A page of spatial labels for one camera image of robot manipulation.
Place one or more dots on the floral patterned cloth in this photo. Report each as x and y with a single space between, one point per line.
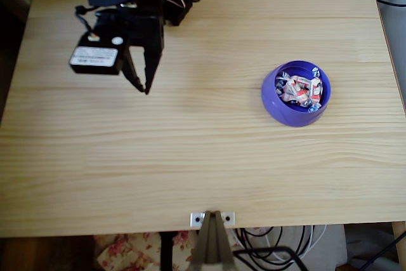
127 252

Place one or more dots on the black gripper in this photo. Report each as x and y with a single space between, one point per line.
146 34

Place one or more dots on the purple plastic bowl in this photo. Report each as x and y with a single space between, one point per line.
279 109

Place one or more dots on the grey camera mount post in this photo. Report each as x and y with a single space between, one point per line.
212 242

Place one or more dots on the black metal pole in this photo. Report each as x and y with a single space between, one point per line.
166 252

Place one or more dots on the black camera box white label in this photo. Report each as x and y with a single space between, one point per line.
95 56

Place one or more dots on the white red wrapped candy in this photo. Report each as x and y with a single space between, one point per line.
298 82
315 90
295 97
280 84

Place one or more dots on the silver metal bracket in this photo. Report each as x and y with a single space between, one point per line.
195 219

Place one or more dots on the wooden table leg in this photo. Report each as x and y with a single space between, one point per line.
400 245

